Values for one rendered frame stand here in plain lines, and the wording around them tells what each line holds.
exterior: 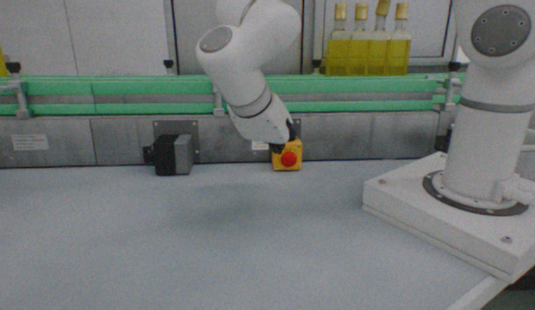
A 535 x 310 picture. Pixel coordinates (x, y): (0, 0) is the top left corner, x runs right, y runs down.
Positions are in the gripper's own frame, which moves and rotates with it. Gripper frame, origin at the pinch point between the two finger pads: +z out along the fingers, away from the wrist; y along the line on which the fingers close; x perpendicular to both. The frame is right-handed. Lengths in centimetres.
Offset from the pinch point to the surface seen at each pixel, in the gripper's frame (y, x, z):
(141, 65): -284, 163, 168
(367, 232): 21.0, -13.5, 1.5
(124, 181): -33.9, -15.3, -0.2
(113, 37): -308, 174, 137
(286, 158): -1.4, 1.8, 10.3
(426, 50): 23, 59, 34
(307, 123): -0.4, 14.2, 14.0
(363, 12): 7.2, 48.4, 8.7
